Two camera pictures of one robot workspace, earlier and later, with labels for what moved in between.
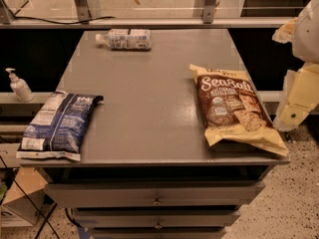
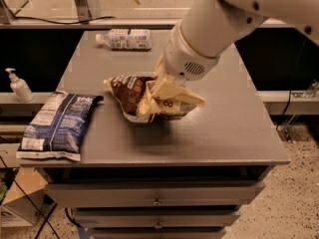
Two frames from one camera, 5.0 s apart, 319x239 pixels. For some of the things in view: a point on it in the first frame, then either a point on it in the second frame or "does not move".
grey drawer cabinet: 146,169 does not move
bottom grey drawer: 159,233 does not move
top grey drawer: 158,195 does not move
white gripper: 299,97 to 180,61
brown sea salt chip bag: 232,111 to 130,92
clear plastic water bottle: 126,39 does not move
